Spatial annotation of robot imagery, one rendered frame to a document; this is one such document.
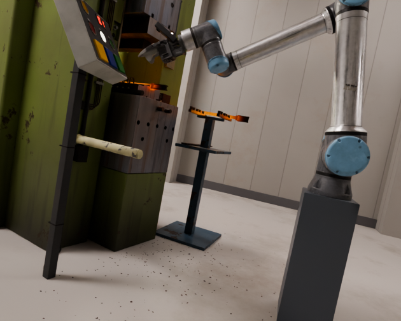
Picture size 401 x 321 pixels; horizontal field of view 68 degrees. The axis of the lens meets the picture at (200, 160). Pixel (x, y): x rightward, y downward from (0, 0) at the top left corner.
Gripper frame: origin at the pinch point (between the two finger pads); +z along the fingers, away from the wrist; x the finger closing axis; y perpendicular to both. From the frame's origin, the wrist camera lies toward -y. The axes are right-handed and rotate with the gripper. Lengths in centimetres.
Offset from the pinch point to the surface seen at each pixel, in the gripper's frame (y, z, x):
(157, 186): 63, 29, 57
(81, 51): 1.2, 15.4, -27.0
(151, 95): 8.4, 10.4, 46.4
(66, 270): 83, 69, -1
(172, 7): -38, -19, 51
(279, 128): 57, -98, 290
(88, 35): -3.1, 11.2, -26.9
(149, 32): -23.1, -2.6, 36.6
